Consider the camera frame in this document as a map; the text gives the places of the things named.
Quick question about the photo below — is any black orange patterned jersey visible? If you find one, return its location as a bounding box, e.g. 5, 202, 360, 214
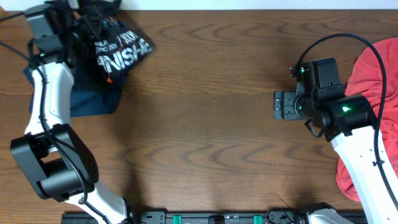
75, 1, 154, 93

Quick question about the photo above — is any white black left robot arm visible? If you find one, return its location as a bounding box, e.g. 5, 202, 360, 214
11, 1, 152, 223

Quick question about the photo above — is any folded navy blue shirt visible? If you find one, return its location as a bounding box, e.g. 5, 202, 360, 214
23, 62, 129, 118

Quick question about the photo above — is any red t-shirt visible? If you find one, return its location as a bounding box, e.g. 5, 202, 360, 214
335, 37, 398, 203

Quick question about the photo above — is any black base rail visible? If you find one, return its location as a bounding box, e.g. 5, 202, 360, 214
61, 207, 307, 224

